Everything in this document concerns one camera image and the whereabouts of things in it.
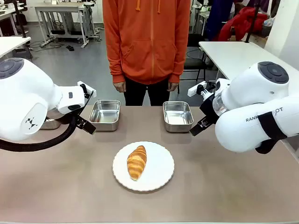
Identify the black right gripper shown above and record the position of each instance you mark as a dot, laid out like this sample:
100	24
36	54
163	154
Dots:
209	108

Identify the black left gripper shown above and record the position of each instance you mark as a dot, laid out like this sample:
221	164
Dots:
70	117

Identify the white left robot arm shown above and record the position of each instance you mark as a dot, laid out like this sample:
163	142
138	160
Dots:
25	93

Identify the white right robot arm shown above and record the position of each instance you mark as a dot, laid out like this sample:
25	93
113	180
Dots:
254	109

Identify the steel rectangular container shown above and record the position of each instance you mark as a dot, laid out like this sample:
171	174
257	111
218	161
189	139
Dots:
178	116
104	115

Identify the golden croissant bread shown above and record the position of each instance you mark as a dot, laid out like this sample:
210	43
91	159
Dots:
136	162

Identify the person's left hand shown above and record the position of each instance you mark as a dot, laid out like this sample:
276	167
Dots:
172	86

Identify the person's right hand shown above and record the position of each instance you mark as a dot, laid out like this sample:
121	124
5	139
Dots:
120	86

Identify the white scalloped plate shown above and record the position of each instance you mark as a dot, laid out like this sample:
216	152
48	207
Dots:
158	168

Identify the white side table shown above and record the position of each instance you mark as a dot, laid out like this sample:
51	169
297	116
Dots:
231	57

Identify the black floor object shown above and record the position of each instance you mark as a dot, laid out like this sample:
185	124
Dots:
70	48

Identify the white power strip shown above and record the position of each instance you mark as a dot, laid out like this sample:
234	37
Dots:
44	44

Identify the person in orange hoodie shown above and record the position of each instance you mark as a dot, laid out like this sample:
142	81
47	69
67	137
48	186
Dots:
147	39

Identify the white desk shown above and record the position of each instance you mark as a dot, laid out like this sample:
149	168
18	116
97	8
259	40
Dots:
11	45

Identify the red jacket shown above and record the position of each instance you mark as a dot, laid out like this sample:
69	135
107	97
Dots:
243	22

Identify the black stand pole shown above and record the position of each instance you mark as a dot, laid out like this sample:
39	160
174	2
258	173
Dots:
252	23
19	18

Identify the grey workbench table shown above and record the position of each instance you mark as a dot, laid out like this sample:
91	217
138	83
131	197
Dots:
60	11

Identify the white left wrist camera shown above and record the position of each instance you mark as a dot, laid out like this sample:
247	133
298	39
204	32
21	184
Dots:
87	89

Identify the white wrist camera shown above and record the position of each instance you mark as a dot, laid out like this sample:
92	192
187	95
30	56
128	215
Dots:
195	89
87	89

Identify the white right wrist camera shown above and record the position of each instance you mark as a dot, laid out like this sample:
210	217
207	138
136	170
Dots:
195	89

